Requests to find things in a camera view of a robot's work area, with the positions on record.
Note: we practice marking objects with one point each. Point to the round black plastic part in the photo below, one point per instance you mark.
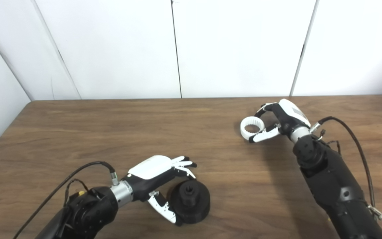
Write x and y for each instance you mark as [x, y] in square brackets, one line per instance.
[194, 207]

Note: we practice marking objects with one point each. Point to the black and white right hand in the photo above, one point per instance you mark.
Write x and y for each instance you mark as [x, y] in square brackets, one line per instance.
[285, 121]

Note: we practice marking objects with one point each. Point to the black and white left hand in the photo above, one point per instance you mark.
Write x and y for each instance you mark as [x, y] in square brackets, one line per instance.
[148, 181]

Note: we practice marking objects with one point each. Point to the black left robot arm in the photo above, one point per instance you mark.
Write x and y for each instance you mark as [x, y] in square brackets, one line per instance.
[91, 212]

